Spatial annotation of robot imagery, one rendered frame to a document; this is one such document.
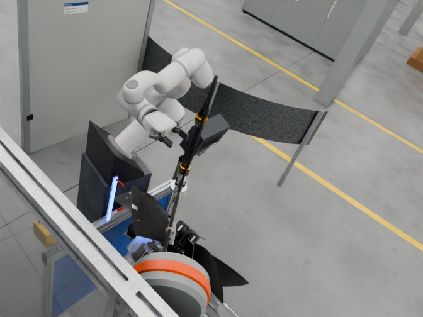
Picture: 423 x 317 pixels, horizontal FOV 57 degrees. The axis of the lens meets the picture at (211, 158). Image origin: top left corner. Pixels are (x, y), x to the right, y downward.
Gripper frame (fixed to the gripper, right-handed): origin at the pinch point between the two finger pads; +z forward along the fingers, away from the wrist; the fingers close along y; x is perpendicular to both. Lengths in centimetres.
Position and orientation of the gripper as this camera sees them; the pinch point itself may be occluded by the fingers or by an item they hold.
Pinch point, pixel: (177, 139)
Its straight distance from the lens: 146.6
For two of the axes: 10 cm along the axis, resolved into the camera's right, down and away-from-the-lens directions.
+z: 7.2, 5.9, -3.6
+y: -6.3, 3.5, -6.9
